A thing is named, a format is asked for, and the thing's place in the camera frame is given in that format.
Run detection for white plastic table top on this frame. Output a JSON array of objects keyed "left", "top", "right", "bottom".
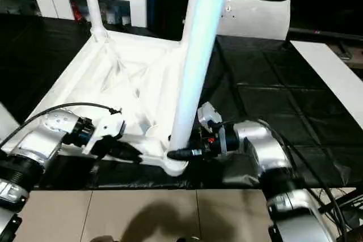
[{"left": 26, "top": 29, "right": 191, "bottom": 177}]

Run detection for white plastic table leg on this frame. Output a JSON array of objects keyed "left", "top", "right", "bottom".
[
  {"left": 79, "top": 0, "right": 108, "bottom": 41},
  {"left": 0, "top": 103, "right": 20, "bottom": 138},
  {"left": 167, "top": 0, "right": 234, "bottom": 166},
  {"left": 180, "top": 0, "right": 204, "bottom": 44}
]

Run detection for black work mat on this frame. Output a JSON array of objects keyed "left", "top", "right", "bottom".
[{"left": 0, "top": 15, "right": 363, "bottom": 192}]

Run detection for white plastic bag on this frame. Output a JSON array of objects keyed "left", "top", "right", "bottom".
[{"left": 217, "top": 0, "right": 292, "bottom": 41}]

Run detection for flat white board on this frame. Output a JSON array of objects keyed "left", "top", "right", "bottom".
[{"left": 291, "top": 41, "right": 363, "bottom": 129}]

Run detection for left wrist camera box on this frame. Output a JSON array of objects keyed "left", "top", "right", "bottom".
[{"left": 82, "top": 114, "right": 126, "bottom": 155}]

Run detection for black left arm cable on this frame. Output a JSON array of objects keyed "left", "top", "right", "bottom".
[{"left": 0, "top": 103, "right": 123, "bottom": 146}]

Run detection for black floor cables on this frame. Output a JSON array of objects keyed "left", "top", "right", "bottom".
[{"left": 332, "top": 194, "right": 363, "bottom": 237}]

